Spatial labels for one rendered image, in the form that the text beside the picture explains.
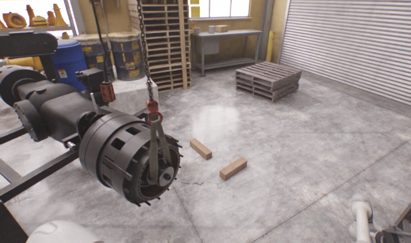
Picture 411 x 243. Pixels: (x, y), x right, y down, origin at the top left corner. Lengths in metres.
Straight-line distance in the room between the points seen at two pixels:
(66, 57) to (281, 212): 3.66
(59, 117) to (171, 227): 1.43
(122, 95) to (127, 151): 2.69
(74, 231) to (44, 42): 3.10
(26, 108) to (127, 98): 1.95
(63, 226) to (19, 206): 2.34
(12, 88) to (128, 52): 1.89
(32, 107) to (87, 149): 0.98
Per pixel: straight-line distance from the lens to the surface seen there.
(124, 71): 4.46
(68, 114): 2.09
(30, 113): 2.43
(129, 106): 4.09
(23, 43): 3.64
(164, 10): 4.60
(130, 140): 1.41
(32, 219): 2.82
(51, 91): 2.48
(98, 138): 1.56
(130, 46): 4.33
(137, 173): 1.35
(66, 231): 0.70
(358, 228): 1.51
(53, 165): 2.26
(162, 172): 1.40
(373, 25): 5.94
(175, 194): 2.45
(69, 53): 3.89
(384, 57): 5.84
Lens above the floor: 1.89
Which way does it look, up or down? 29 degrees down
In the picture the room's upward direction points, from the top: straight up
